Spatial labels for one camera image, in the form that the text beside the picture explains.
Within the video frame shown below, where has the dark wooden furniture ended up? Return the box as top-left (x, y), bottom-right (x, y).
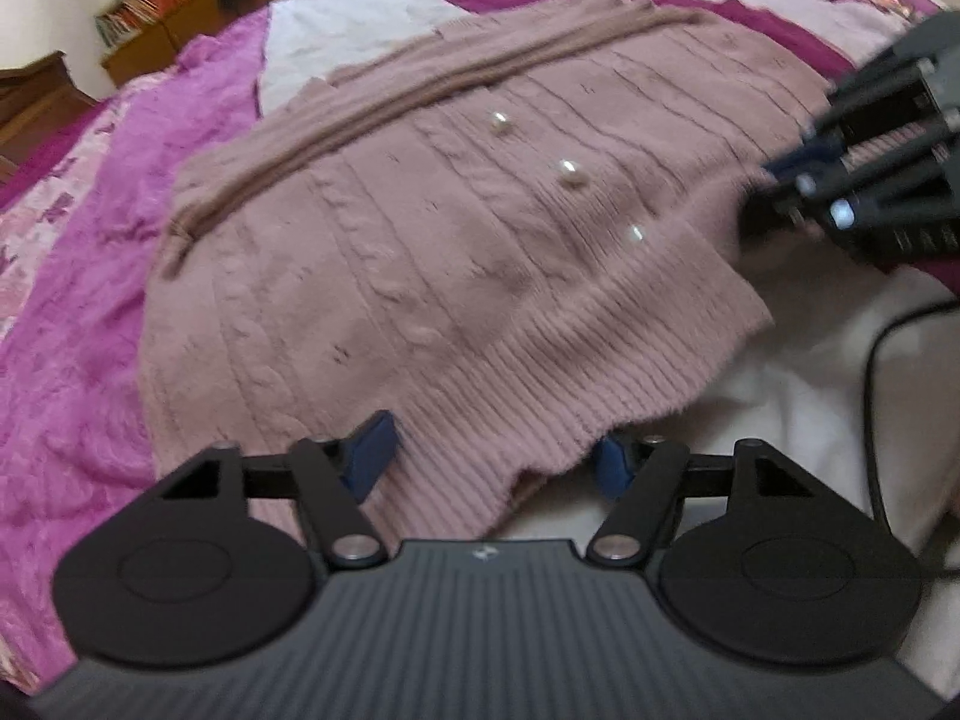
top-left (0, 51), bottom-right (97, 182)

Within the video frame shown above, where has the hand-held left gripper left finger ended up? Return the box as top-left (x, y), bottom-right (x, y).
top-left (157, 410), bottom-right (398, 569)

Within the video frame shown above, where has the row of books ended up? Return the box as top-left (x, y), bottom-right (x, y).
top-left (96, 0), bottom-right (162, 47)

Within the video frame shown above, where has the pink knitted sweater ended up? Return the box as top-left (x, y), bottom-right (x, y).
top-left (139, 0), bottom-right (833, 533)

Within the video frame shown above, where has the long wooden cabinet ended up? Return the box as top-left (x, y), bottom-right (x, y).
top-left (101, 0), bottom-right (361, 87)

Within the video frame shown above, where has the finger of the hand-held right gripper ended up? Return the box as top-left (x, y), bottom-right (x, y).
top-left (763, 131), bottom-right (856, 200)
top-left (739, 191), bottom-right (863, 250)

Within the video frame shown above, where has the black cable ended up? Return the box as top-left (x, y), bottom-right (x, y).
top-left (862, 298), bottom-right (960, 580)

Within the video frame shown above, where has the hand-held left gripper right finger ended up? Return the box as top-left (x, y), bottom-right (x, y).
top-left (587, 431), bottom-right (818, 568)

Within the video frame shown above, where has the purple striped floral blanket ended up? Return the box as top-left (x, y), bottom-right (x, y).
top-left (0, 0), bottom-right (960, 698)

